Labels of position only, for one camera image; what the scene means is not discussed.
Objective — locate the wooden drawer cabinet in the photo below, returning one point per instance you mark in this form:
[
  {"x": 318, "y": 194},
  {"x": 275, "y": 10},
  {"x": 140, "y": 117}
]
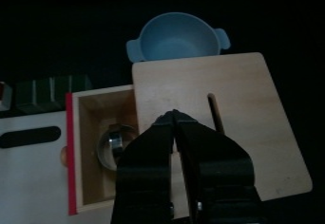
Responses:
[{"x": 236, "y": 114}]

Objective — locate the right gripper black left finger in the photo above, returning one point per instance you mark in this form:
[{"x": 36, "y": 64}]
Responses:
[{"x": 145, "y": 171}]

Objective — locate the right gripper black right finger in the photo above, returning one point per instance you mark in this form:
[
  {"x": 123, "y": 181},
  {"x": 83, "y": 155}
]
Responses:
[{"x": 219, "y": 177}]

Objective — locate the white cutting board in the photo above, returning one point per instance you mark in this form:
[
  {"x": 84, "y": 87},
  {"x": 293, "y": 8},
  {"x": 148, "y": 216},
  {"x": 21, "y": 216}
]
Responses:
[{"x": 33, "y": 177}]

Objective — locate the round metal dough cutter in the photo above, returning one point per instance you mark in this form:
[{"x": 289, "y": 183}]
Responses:
[{"x": 111, "y": 145}]

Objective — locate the wooden drawer with red front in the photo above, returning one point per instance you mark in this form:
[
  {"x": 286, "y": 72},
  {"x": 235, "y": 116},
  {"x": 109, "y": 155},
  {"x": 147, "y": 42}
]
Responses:
[{"x": 91, "y": 139}]

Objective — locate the dark green striped box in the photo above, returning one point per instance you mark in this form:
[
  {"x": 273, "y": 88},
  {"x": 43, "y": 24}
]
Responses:
[{"x": 45, "y": 95}]

